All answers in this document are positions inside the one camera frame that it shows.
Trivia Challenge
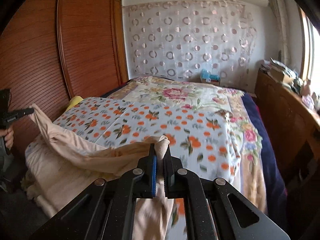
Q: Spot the beige cloth garment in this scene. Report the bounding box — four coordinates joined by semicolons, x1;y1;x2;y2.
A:
24;103;176;240

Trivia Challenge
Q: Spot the left hand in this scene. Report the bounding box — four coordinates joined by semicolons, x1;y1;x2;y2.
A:
0;126;14;150

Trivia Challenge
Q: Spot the orange print bed sheet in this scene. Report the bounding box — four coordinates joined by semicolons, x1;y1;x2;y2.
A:
53;96;242;240

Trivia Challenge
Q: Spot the yellow pillow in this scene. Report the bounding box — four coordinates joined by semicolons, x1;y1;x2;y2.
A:
66;96;83;111

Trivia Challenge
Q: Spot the wooden louvered wardrobe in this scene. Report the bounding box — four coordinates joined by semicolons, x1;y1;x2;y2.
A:
0;0;130;156

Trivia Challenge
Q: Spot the floral quilt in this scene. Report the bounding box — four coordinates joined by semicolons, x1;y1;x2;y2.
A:
111;76;267;211

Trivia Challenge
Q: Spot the dark blue blanket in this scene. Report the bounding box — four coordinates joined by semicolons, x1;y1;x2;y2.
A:
242;93;287;219

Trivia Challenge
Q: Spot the blue tissue box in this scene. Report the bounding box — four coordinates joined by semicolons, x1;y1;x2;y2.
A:
200;69;221;86

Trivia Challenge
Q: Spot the wooden side cabinet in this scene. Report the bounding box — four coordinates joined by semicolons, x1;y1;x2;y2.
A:
254;69;320;181

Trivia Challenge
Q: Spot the circle pattern sheer curtain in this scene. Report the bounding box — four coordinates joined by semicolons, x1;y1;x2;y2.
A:
123;0;257;89

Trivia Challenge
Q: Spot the stack of papers and box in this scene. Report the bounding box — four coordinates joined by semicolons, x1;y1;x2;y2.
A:
260;58;303;94

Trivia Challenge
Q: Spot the side window curtain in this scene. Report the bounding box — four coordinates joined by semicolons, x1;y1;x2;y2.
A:
271;0;291;65

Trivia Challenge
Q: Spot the window with wooden frame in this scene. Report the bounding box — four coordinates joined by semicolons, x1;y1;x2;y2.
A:
298;7;320;86

